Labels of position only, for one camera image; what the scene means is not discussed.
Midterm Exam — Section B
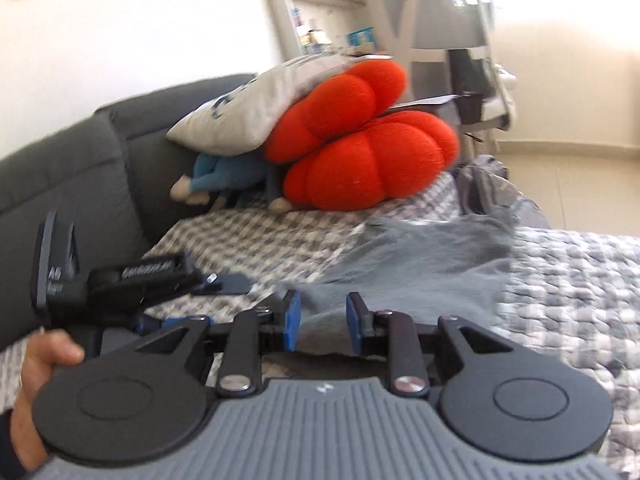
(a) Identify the white paper sheet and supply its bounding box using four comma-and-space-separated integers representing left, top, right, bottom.
384, 93, 459, 112

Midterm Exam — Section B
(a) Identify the white printed pillow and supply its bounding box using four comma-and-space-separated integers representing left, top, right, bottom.
165, 54, 362, 155

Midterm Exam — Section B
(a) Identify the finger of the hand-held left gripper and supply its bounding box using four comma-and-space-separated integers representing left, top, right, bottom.
192, 272, 251, 296
134, 313, 212, 334

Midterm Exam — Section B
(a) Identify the grey checkered quilt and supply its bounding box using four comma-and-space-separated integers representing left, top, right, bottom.
0, 169, 640, 480

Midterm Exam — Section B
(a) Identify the white office chair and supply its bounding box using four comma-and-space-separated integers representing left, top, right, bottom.
367, 0, 519, 157

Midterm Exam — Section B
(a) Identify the person's left hand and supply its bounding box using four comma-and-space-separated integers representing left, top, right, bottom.
10, 332, 86, 467

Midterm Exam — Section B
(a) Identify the dark grey sofa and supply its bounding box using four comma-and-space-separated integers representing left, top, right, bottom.
0, 73, 262, 332

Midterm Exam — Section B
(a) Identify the orange pumpkin cushion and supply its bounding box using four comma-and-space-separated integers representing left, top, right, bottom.
282, 110, 461, 211
263, 60, 409, 164

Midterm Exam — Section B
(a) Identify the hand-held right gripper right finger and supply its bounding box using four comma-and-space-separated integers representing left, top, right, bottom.
346, 292, 516, 396

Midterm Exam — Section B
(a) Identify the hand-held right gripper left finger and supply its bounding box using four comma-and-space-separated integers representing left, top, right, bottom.
135, 290, 302, 396

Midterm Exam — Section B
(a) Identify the small blue box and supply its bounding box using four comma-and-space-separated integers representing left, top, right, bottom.
347, 27, 377, 52

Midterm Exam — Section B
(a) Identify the blue plush toy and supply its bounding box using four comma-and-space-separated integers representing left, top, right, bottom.
169, 152, 297, 212

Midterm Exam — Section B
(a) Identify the grey printed backpack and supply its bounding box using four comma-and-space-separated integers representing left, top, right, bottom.
452, 154, 549, 231

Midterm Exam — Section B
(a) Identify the grey sweater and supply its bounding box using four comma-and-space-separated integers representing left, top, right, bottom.
280, 212, 519, 359

